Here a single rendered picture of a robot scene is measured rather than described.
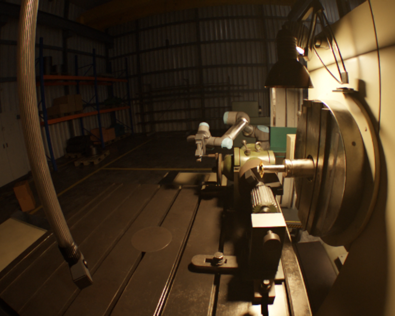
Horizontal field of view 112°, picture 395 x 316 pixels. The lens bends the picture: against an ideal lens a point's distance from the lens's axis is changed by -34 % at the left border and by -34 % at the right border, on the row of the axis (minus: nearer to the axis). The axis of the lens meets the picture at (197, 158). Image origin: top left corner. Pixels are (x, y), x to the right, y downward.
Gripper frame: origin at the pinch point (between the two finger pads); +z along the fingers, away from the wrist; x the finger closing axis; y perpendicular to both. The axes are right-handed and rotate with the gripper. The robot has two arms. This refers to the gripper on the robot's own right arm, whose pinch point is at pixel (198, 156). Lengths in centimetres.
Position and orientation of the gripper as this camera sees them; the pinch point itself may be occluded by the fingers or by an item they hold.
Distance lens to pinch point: 117.8
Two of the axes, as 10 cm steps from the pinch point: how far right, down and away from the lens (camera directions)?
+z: -1.3, 6.8, -7.2
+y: 9.8, -0.1, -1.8
